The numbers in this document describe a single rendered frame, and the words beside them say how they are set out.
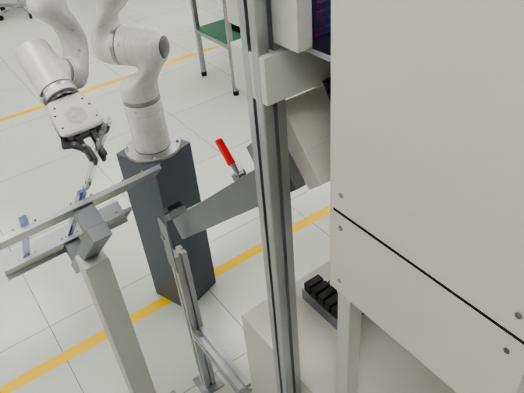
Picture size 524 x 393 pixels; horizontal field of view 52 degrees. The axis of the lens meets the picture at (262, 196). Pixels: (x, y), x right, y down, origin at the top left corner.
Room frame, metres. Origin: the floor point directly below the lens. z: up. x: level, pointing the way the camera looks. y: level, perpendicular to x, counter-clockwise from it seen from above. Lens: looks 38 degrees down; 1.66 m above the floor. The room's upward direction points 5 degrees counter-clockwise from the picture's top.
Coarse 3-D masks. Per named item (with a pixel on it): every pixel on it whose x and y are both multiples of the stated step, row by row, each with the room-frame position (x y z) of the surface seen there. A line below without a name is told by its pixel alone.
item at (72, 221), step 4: (80, 192) 0.80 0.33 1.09; (84, 192) 0.80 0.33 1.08; (76, 196) 0.82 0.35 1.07; (80, 196) 0.80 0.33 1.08; (84, 196) 0.82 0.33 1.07; (76, 200) 0.83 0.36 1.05; (72, 220) 0.92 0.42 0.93; (72, 224) 0.94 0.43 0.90; (68, 228) 0.99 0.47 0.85; (72, 228) 0.98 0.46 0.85; (68, 232) 1.01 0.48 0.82; (72, 232) 1.02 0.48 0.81
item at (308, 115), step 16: (304, 96) 0.74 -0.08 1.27; (320, 96) 0.75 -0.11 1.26; (288, 112) 0.71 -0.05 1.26; (304, 112) 0.72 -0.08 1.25; (320, 112) 0.73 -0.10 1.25; (288, 128) 0.71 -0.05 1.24; (304, 128) 0.70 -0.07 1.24; (320, 128) 0.71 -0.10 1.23; (288, 144) 0.71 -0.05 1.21; (304, 144) 0.68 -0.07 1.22; (320, 144) 0.69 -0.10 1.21; (304, 160) 0.67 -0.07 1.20; (320, 160) 0.67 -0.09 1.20; (304, 176) 0.68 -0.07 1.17; (320, 176) 0.65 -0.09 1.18
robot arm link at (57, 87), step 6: (54, 84) 1.15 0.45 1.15; (60, 84) 1.15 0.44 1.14; (66, 84) 1.16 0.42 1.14; (72, 84) 1.17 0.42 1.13; (48, 90) 1.14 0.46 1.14; (54, 90) 1.14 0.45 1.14; (60, 90) 1.14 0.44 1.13; (66, 90) 1.15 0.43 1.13; (78, 90) 1.18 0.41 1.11; (42, 96) 1.15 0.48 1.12; (48, 96) 1.13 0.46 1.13; (54, 96) 1.14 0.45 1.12; (42, 102) 1.14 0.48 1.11; (48, 102) 1.14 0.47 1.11
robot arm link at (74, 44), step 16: (32, 0) 1.25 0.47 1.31; (48, 0) 1.25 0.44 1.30; (64, 0) 1.29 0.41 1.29; (48, 16) 1.25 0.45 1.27; (64, 16) 1.27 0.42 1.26; (64, 32) 1.29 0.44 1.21; (80, 32) 1.29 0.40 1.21; (64, 48) 1.31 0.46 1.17; (80, 48) 1.29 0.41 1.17; (80, 64) 1.27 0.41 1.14; (80, 80) 1.25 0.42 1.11
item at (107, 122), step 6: (108, 120) 0.93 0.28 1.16; (102, 126) 0.95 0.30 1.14; (108, 126) 0.94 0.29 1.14; (102, 132) 0.95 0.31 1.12; (102, 138) 0.97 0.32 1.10; (96, 144) 1.01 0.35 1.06; (102, 144) 1.00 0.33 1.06; (96, 150) 1.02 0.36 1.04; (90, 162) 1.08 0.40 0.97; (90, 168) 1.10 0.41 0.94; (90, 174) 1.12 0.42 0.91; (90, 180) 1.16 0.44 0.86
